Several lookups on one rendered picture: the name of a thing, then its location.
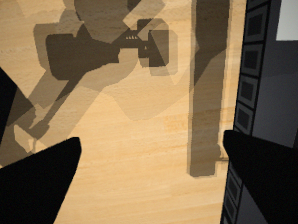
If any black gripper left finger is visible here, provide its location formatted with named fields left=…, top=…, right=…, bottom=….
left=0, top=137, right=82, bottom=224

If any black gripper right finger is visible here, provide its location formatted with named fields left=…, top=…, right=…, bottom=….
left=223, top=130, right=298, bottom=224

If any dark grey panel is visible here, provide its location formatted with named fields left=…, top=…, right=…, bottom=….
left=293, top=128, right=298, bottom=150

